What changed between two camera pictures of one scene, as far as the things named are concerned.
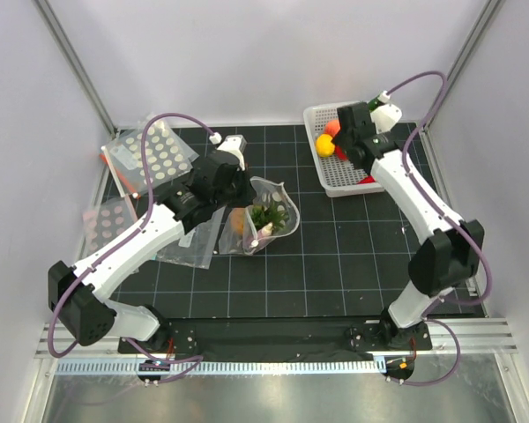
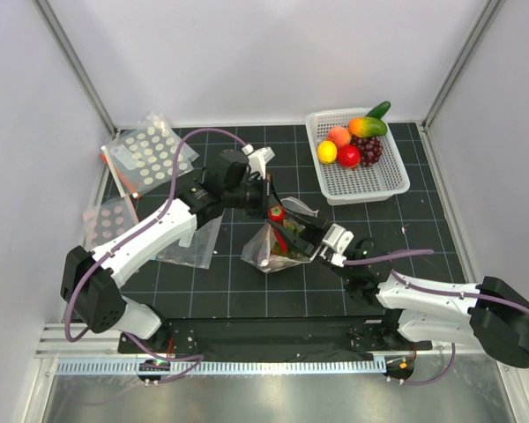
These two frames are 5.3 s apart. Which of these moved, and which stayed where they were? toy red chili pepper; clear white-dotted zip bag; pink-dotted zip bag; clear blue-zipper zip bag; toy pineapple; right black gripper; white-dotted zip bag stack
Moved: toy pineapple; right black gripper; clear white-dotted zip bag; toy red chili pepper
Stayed: white-dotted zip bag stack; clear blue-zipper zip bag; pink-dotted zip bag
